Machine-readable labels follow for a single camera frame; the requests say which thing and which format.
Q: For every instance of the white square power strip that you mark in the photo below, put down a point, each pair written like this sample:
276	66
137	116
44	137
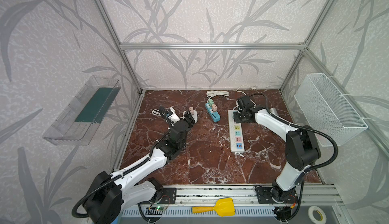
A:
156	112

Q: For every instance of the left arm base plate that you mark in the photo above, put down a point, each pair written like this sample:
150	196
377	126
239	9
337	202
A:
164	196

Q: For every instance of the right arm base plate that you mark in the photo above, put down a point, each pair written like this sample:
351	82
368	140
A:
263	195

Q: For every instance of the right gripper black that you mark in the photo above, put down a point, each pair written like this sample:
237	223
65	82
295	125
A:
240	114

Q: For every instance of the clear plastic wall shelf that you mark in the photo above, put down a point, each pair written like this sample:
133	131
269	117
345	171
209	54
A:
80	120

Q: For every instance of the blue power strip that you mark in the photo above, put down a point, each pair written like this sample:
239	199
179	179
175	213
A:
211	94

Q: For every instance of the white wire basket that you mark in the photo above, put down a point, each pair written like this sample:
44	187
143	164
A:
327	110

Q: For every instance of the white tape roll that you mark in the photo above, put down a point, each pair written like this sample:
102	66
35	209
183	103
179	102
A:
317	215

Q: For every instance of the aluminium frame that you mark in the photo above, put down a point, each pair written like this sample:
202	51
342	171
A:
274	44

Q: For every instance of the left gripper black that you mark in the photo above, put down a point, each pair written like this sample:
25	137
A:
188	118

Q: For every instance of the white long power strip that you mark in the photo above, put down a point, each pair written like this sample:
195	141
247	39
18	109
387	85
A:
236	135

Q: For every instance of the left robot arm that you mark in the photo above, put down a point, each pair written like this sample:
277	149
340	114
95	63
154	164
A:
109	194

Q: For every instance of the silver hair dryer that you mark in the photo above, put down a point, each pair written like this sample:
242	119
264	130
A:
274	111

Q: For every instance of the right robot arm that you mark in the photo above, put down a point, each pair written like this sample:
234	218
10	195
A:
301	145

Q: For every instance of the yellow toy shovel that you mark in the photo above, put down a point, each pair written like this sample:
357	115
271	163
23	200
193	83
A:
223	208

